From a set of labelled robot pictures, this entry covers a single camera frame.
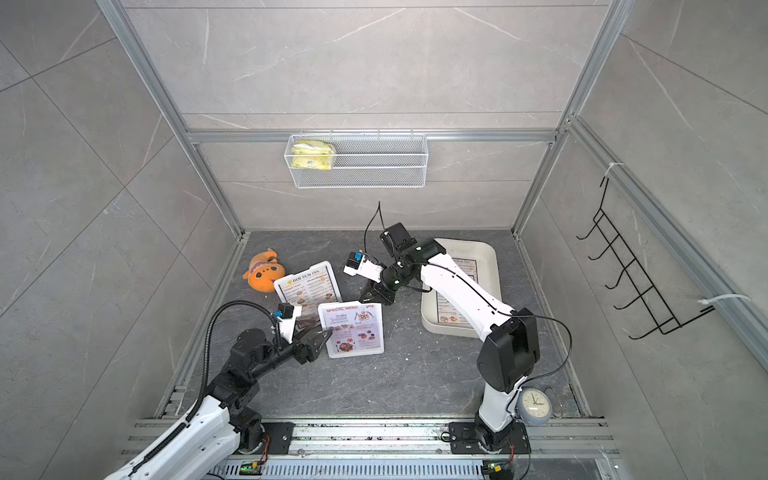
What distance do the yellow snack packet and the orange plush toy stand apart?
0.36 metres

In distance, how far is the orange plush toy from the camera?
97cm

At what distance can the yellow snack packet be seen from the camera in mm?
875
